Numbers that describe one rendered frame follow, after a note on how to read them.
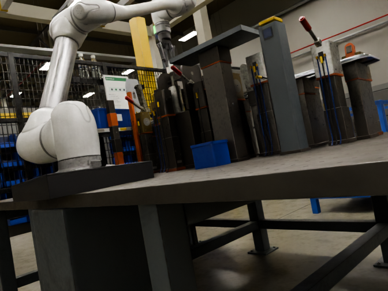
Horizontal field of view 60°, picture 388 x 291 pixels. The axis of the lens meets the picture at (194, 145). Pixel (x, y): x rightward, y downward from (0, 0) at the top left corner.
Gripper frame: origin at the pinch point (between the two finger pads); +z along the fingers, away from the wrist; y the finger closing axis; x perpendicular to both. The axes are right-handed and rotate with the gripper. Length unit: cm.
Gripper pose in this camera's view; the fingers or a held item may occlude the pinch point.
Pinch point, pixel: (170, 67)
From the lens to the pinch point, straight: 203.1
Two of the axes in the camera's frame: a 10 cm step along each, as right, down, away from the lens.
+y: 6.7, -0.9, 7.3
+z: 1.8, 9.8, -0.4
